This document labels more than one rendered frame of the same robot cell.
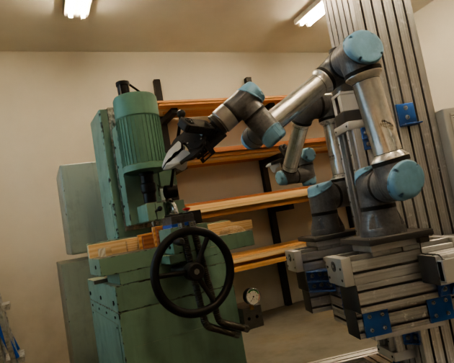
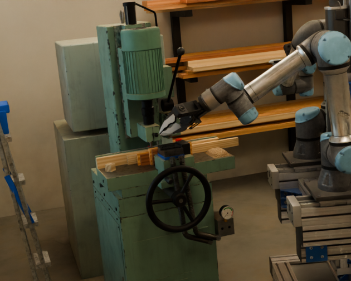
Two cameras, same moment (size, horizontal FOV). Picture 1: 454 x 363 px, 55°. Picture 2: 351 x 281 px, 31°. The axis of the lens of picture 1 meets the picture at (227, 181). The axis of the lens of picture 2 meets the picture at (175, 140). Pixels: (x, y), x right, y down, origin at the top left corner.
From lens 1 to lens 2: 1.27 m
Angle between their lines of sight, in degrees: 21
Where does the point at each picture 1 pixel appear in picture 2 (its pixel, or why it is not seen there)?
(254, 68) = not seen: outside the picture
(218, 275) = (200, 193)
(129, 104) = (135, 41)
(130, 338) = (128, 236)
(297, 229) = (318, 83)
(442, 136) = not seen: outside the picture
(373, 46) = (342, 50)
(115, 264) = (119, 183)
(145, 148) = (147, 81)
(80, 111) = not seen: outside the picture
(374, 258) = (320, 208)
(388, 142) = (342, 129)
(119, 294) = (121, 204)
